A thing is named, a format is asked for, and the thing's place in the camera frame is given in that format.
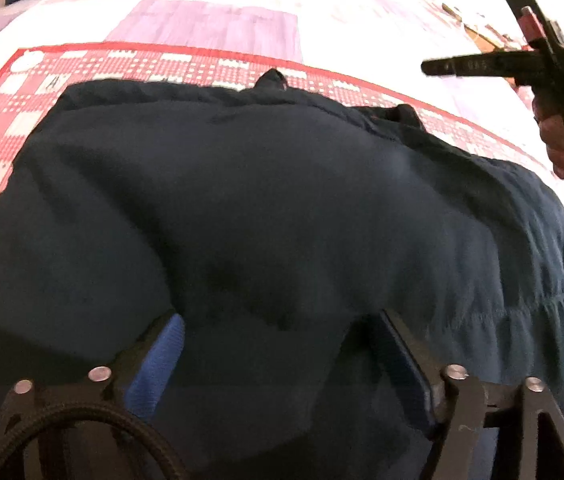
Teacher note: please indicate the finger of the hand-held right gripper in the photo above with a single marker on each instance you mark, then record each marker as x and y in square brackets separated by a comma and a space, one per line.
[462, 66]

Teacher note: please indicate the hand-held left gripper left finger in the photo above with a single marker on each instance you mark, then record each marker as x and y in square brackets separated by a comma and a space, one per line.
[154, 365]

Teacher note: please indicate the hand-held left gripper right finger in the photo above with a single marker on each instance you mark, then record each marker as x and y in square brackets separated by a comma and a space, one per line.
[407, 365]

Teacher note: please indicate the dark navy jacket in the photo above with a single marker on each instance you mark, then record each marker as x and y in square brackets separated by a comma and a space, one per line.
[262, 210]

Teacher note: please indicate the person's right hand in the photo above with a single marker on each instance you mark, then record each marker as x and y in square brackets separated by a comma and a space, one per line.
[554, 130]

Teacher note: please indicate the pastel patchwork bed sheet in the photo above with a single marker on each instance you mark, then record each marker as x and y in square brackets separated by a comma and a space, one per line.
[202, 20]

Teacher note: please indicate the red checkered mat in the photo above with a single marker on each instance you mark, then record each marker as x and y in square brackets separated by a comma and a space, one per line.
[12, 95]

